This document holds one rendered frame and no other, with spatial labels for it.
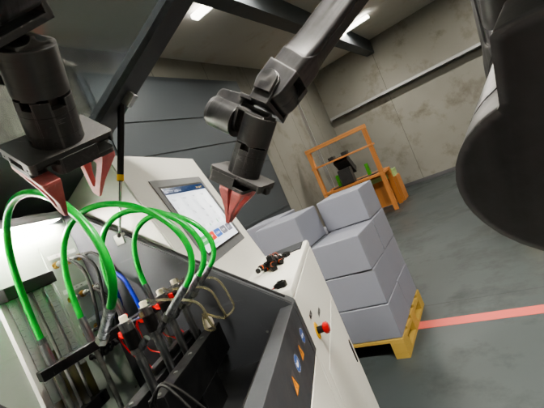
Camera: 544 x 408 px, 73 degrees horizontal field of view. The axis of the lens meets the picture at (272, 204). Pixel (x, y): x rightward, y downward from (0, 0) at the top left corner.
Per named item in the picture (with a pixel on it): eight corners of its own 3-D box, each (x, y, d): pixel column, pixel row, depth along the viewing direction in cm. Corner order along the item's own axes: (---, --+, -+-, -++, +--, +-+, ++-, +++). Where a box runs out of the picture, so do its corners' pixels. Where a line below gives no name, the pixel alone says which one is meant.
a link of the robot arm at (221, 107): (281, 70, 58) (298, 96, 66) (226, 51, 63) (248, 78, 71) (244, 138, 58) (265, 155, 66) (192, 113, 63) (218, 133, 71)
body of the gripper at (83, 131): (2, 159, 42) (-28, 97, 37) (83, 126, 48) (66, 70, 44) (36, 181, 39) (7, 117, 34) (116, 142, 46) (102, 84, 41)
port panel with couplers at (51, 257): (96, 350, 97) (47, 243, 96) (86, 354, 98) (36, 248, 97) (124, 329, 110) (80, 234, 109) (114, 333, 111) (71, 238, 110)
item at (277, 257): (283, 269, 133) (278, 255, 133) (257, 279, 135) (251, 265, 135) (291, 254, 155) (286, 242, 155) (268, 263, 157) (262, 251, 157)
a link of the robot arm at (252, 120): (266, 115, 58) (285, 116, 63) (234, 100, 61) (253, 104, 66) (254, 155, 61) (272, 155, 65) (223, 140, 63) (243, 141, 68)
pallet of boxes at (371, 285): (424, 303, 283) (371, 178, 280) (410, 357, 223) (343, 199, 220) (308, 325, 338) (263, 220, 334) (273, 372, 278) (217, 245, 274)
